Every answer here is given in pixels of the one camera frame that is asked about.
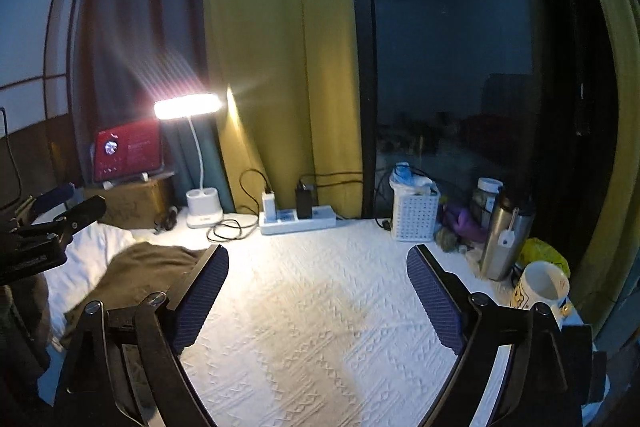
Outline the yellow plastic bag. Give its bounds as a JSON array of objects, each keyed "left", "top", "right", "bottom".
[{"left": 519, "top": 236, "right": 571, "bottom": 278}]

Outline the purple cloth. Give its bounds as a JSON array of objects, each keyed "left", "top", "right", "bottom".
[{"left": 442, "top": 204, "right": 489, "bottom": 243}]

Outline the yellow curtain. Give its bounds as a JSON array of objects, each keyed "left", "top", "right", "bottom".
[
  {"left": 554, "top": 0, "right": 640, "bottom": 324},
  {"left": 204, "top": 0, "right": 367, "bottom": 221}
]

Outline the white printed mug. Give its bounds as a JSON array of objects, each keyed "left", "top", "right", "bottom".
[{"left": 509, "top": 260, "right": 574, "bottom": 331}]

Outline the glass jar with white lid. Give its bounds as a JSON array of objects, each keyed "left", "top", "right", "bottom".
[{"left": 472, "top": 177, "right": 504, "bottom": 228}]

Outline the black thin charger cable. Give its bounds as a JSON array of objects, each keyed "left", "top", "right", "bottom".
[{"left": 300, "top": 171, "right": 367, "bottom": 188}]

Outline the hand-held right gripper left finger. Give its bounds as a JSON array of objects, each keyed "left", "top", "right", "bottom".
[{"left": 54, "top": 244, "right": 230, "bottom": 427}]

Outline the cardboard box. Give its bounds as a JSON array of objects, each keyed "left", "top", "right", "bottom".
[{"left": 82, "top": 174, "right": 176, "bottom": 226}]

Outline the teal curtain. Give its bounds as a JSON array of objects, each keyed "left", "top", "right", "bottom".
[{"left": 71, "top": 0, "right": 237, "bottom": 216}]

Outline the steel tumbler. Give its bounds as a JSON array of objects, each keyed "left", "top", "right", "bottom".
[{"left": 479, "top": 194, "right": 536, "bottom": 282}]

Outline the black earphone bundle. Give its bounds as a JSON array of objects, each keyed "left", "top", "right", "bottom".
[{"left": 152, "top": 205, "right": 180, "bottom": 233}]

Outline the grey-green crumpled cloth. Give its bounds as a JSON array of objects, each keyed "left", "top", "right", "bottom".
[{"left": 434, "top": 226, "right": 469, "bottom": 253}]

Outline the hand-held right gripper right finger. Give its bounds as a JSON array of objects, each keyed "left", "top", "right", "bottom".
[{"left": 406, "top": 244, "right": 583, "bottom": 427}]

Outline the black window frame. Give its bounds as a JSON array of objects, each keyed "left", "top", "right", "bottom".
[{"left": 341, "top": 0, "right": 379, "bottom": 221}]

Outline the brown shirt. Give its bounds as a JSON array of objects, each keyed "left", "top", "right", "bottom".
[{"left": 62, "top": 241, "right": 212, "bottom": 339}]

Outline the white plastic basket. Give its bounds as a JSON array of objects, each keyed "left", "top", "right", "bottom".
[{"left": 390, "top": 184, "right": 441, "bottom": 242}]

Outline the black charger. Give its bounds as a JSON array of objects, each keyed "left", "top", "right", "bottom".
[{"left": 295, "top": 179, "right": 316, "bottom": 218}]

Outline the white desk lamp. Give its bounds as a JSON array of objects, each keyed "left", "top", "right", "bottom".
[{"left": 153, "top": 93, "right": 224, "bottom": 229}]

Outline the thick black cable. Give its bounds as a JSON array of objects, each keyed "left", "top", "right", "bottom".
[{"left": 0, "top": 107, "right": 24, "bottom": 208}]

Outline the white power strip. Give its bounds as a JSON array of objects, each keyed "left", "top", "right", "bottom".
[{"left": 258, "top": 205, "right": 337, "bottom": 236}]

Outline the black coiled charger cable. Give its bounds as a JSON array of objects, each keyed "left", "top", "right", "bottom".
[{"left": 207, "top": 168, "right": 274, "bottom": 243}]

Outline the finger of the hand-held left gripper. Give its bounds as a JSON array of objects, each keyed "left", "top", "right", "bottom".
[
  {"left": 31, "top": 185, "right": 76, "bottom": 214},
  {"left": 52, "top": 196, "right": 107, "bottom": 234}
]

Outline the white plastic bag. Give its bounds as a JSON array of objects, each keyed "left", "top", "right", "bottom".
[{"left": 389, "top": 161, "right": 434, "bottom": 198}]

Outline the tablet with red screen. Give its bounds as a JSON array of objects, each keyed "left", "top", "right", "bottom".
[{"left": 92, "top": 119, "right": 165, "bottom": 183}]

